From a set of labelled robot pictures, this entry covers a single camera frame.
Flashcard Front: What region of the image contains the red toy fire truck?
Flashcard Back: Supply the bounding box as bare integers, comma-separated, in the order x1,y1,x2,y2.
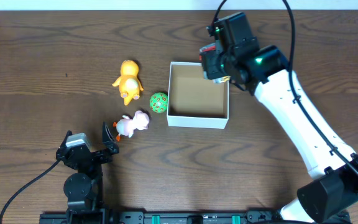
199,43,231,83

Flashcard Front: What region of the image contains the orange plastic duck toy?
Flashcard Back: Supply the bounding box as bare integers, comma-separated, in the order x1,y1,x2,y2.
112,60,144,106

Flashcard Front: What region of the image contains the pink and white duck toy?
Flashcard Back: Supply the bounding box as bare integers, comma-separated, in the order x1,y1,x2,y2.
113,110,150,141

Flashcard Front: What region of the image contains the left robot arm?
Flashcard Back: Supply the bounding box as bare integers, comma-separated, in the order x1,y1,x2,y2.
56,123,119,224

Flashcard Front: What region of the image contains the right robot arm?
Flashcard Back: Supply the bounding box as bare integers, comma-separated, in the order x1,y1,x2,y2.
200,38,358,223

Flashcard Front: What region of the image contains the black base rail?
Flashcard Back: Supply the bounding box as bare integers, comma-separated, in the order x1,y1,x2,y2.
39,208,351,224

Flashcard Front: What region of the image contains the white cardboard box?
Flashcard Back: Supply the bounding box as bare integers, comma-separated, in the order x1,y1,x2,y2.
167,62,229,129

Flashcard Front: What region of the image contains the green numbered ball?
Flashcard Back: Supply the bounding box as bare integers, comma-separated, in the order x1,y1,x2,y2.
150,92,168,113

